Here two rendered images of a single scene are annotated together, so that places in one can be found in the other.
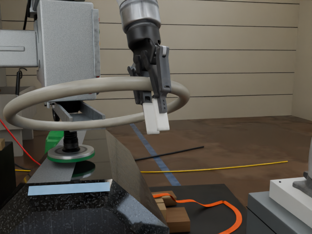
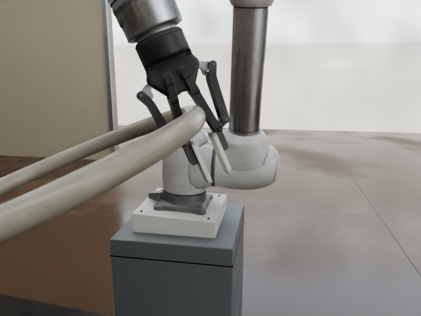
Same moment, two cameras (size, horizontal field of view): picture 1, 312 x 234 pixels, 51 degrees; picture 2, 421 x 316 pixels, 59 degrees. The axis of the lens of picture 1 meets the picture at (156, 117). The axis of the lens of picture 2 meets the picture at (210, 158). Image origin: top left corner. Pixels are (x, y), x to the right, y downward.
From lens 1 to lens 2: 71 cm
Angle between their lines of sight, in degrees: 66
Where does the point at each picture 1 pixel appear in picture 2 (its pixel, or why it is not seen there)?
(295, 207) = (176, 227)
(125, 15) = (155, 7)
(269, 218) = (158, 251)
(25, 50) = not seen: outside the picture
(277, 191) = (146, 221)
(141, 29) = (180, 34)
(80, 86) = (190, 129)
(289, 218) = (179, 239)
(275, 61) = not seen: outside the picture
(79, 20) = not seen: outside the picture
